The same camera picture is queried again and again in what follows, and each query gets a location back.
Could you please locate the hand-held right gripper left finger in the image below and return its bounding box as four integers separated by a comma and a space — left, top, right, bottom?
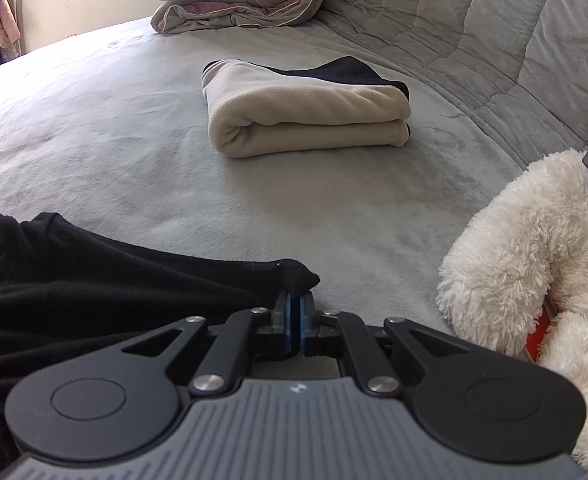
120, 292, 300, 396

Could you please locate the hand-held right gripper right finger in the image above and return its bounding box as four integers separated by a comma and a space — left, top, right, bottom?
299, 293, 470, 396

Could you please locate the black t-shirt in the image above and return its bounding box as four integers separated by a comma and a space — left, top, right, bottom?
0, 212, 321, 476

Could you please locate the folded beige and black garment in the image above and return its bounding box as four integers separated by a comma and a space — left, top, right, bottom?
201, 56, 411, 159

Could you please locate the white plush toy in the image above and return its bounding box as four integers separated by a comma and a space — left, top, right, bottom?
436, 149, 588, 471

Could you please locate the red orange item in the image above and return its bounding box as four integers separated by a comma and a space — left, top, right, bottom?
524, 305, 558, 362

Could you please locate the grey quilted bed cover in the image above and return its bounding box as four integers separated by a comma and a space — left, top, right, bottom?
314, 0, 588, 171

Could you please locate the pink hanging garment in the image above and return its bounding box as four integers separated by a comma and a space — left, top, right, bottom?
0, 0, 23, 57

